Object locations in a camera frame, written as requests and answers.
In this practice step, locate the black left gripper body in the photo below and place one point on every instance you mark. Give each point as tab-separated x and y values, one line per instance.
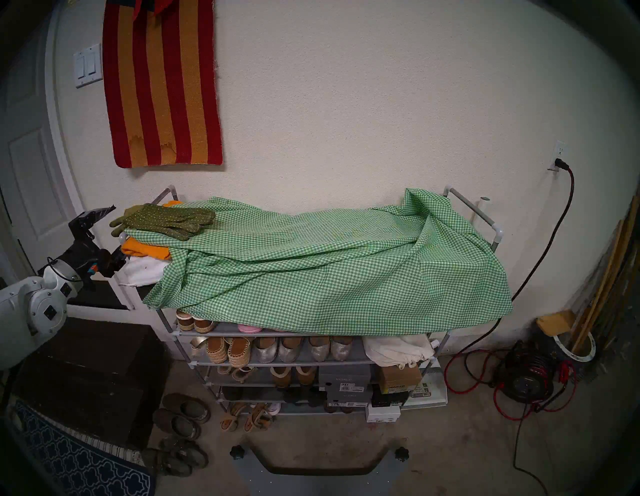
92	260

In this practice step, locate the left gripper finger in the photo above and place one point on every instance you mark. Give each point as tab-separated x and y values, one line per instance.
97	215
81	229

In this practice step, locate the olive sparkly knit glove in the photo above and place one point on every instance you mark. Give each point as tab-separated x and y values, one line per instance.
170	220
117	223

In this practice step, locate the green white checkered cloth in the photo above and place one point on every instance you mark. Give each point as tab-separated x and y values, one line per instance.
325	270

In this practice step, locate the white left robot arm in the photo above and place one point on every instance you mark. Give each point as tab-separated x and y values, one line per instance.
30	310

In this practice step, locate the grey robot base platform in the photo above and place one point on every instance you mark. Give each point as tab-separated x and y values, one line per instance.
320	484

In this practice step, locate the orange folded cloth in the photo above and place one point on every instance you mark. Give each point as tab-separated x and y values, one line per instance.
142	250

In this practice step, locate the white folded cloth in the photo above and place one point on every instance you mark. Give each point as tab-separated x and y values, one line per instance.
142	271

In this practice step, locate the grey metal shoe rack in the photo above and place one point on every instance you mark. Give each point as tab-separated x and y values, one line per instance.
227	328

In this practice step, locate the espadrille wedge shoe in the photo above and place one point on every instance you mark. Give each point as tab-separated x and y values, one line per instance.
240	352
216	351

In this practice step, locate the silver flat shoe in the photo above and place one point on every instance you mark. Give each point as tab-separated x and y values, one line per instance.
318	349
266	351
290	350
342	348

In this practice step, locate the black shoe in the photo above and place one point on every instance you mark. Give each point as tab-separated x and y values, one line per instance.
236	394

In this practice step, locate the pale pink shoe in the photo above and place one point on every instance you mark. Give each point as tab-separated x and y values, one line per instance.
273	408

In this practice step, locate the grey Vionic shoe box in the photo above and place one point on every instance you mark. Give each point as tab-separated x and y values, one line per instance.
350	399
345	377

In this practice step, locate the black shoe box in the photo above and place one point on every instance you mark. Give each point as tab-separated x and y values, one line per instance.
390	398

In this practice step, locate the white shoe box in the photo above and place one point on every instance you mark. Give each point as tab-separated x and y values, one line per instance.
383	413

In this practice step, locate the brown cardboard shoe box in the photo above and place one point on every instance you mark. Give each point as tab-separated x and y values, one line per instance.
400	378

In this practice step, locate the white panelled door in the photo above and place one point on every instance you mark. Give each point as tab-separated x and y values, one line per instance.
35	165

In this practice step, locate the tan woven sandal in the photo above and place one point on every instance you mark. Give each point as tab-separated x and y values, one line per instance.
204	326
185	321

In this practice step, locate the pink slipper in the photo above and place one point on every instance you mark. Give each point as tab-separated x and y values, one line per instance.
250	329

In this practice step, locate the dark slipper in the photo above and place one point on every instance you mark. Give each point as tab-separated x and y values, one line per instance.
187	407
167	464
185	452
177	425

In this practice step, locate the blue patterned rug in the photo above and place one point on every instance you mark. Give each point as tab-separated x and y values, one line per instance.
75	460

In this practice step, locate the brown suede boot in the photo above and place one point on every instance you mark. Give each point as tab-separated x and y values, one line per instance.
305	376
280	378

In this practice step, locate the black base knob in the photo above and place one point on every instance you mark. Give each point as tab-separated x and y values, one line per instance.
401	454
237	452

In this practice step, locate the white flat panel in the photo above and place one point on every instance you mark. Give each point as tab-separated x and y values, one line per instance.
432	390

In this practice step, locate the red orange striped wall hanging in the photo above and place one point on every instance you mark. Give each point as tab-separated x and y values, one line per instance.
162	90

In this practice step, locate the white double light switch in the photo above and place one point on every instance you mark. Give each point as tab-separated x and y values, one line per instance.
88	66

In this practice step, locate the white wall outlet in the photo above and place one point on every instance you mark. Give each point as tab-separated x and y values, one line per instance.
560	148

